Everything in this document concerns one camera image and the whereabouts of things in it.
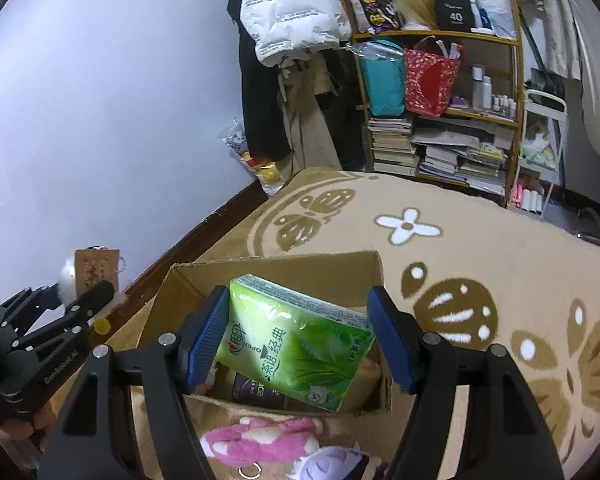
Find white plastic bag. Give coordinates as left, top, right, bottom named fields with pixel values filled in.
left=467, top=0, right=514, bottom=36

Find row of cosmetic bottles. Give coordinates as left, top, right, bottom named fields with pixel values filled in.
left=470, top=64, right=519, bottom=121

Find red patterned gift bag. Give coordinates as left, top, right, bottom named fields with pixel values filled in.
left=402, top=36, right=465, bottom=118

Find printed cardboard box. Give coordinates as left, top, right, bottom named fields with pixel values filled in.
left=137, top=251, right=394, bottom=417

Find person's left hand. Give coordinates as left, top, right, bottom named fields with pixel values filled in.
left=0, top=402, right=57, bottom=456

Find small dark box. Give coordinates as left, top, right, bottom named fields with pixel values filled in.
left=230, top=372, right=289, bottom=411

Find blonde wig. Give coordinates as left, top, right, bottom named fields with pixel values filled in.
left=385, top=0, right=439, bottom=31

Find pink bunny plush toy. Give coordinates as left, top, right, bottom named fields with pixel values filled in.
left=201, top=416, right=324, bottom=467

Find white trolley cart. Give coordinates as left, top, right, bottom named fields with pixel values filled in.
left=510, top=89, right=569, bottom=219

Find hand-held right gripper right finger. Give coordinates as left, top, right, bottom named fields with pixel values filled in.
left=367, top=285, right=566, bottom=480

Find green tissue pack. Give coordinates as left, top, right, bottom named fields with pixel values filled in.
left=215, top=274, right=377, bottom=414

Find messy pile of magazines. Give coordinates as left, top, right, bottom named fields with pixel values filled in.
left=412, top=125, right=514, bottom=196

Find purple printed bag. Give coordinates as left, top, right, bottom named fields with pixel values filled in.
left=337, top=0, right=406, bottom=36

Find neat stack of books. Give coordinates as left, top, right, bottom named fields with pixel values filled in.
left=367, top=116, right=416, bottom=177

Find wooden shelf rack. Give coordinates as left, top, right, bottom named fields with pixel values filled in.
left=347, top=0, right=526, bottom=209

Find black square box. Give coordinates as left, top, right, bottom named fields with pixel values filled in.
left=433, top=0, right=476, bottom=32

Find clear plastic bag of toys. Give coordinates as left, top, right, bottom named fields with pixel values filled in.
left=217, top=117, right=286, bottom=196

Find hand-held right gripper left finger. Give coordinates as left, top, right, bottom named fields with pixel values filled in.
left=37, top=285, right=231, bottom=480

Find teal bag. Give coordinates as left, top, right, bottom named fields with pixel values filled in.
left=357, top=40, right=406, bottom=117

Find beige hanging trousers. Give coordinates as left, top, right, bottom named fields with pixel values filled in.
left=277, top=55, right=344, bottom=174

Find white puffer jacket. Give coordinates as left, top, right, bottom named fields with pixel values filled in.
left=240, top=0, right=353, bottom=69

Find dark hanging garment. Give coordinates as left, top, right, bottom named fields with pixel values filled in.
left=320, top=50, right=369, bottom=171

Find white curtain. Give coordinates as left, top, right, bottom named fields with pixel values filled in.
left=320, top=0, right=587, bottom=81

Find purple plush doll pale hair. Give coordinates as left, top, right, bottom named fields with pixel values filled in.
left=287, top=442, right=384, bottom=480

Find black hanging coat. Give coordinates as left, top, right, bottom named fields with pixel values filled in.
left=227, top=0, right=294, bottom=162

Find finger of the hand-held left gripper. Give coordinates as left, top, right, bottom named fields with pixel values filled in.
left=0, top=284, right=66, bottom=335
left=10, top=280, right=117, bottom=362

